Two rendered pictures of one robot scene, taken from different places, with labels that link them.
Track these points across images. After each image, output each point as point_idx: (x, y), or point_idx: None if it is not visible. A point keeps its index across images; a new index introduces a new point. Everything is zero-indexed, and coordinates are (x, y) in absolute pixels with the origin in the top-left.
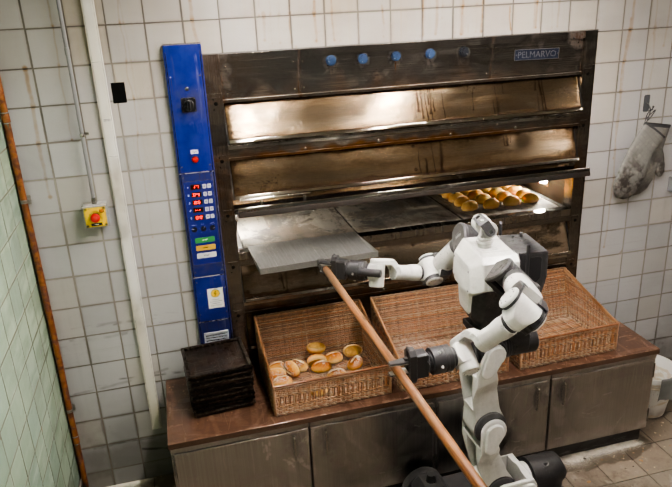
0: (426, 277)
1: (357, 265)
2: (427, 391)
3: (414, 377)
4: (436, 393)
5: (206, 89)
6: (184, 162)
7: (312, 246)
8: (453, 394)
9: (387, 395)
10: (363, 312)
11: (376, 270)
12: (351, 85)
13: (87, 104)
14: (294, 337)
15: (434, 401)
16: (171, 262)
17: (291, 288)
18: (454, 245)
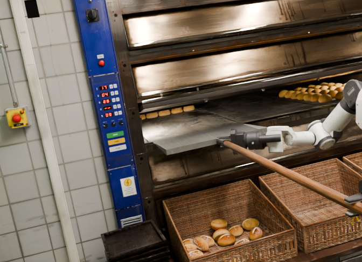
0: (319, 140)
1: (256, 134)
2: (331, 251)
3: None
4: (340, 252)
5: (106, 2)
6: (92, 66)
7: (207, 134)
8: (354, 252)
9: (294, 259)
10: (256, 188)
11: (276, 135)
12: None
13: (5, 20)
14: (199, 217)
15: (338, 260)
16: (88, 157)
17: (192, 174)
18: (348, 101)
